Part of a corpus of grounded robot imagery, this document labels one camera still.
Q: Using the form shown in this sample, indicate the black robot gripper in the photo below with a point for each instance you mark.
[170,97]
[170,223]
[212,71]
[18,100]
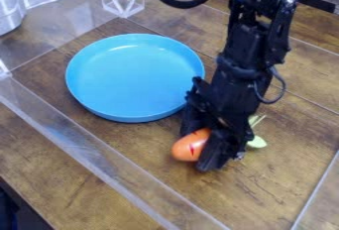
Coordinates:
[220,105]

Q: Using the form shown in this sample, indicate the orange toy carrot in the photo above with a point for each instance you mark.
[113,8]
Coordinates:
[186,149]

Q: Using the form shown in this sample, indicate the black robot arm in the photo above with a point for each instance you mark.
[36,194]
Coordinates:
[257,37]

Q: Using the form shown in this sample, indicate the blue round tray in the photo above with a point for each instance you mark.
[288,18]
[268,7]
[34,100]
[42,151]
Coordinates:
[130,78]

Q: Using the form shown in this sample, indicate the dark bar in background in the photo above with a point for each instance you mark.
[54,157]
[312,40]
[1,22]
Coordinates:
[319,4]

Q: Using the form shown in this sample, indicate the clear acrylic enclosure wall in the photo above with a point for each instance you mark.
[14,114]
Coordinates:
[96,175]

